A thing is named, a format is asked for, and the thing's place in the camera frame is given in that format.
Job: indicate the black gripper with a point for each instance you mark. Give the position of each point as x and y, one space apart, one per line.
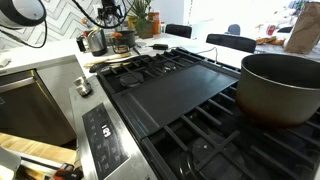
108 10

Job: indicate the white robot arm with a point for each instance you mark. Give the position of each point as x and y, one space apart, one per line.
20 11

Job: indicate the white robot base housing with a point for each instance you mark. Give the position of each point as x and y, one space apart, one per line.
8 163

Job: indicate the black flat griddle plate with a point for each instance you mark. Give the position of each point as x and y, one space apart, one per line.
173 96

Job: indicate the yellow container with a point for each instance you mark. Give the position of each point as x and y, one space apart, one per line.
131 21

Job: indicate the copper ladle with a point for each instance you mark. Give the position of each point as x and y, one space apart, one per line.
86 22

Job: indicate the steel utensil holder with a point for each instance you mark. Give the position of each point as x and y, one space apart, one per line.
96 43

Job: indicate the glass jar with lid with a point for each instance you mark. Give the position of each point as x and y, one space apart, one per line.
120 47

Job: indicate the potted green plant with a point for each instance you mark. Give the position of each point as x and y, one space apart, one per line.
141 20

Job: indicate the wooden spoon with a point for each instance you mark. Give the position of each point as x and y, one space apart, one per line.
106 58

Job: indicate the flat wooden spatula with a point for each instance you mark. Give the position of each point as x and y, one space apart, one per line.
110 63

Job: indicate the orange bottle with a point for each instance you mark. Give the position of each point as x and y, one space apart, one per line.
155 23

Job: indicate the black plastic spoon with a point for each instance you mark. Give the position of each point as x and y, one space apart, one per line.
100 67

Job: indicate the small white bottle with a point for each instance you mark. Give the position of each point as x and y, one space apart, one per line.
163 27

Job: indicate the black power adapter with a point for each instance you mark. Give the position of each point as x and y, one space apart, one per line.
160 46

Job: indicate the small black burner cap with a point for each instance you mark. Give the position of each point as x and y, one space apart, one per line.
131 79
170 65

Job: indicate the black chair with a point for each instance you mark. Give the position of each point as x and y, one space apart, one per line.
178 30
231 42

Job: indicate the silver stove knob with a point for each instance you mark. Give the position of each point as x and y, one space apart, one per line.
85 90
80 81

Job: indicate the stainless steel gas stove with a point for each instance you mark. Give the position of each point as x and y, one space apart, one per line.
100 100

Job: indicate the black cast iron grate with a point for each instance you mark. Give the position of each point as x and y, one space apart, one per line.
186 55
218 149

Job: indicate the stainless steel dishwasher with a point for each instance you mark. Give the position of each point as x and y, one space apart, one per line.
33 106

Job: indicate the black stove control panel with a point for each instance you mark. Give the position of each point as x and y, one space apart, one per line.
105 140

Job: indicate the black chair back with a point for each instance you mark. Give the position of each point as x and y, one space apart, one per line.
231 42

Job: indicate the blue chair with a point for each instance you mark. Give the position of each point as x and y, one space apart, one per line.
234 29

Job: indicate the red and black clamp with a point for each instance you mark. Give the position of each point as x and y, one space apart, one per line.
66 171

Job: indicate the red object on table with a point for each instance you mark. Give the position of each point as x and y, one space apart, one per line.
270 29

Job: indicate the brown food packet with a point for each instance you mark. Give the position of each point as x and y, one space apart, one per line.
270 40

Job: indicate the large black burner cap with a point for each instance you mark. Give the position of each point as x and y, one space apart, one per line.
233 166

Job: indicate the brown paper bag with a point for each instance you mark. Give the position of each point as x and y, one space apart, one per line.
305 30

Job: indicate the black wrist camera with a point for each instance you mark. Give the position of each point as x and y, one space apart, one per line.
110 7

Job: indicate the aluminium frame rail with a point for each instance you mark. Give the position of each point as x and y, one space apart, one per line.
36 166

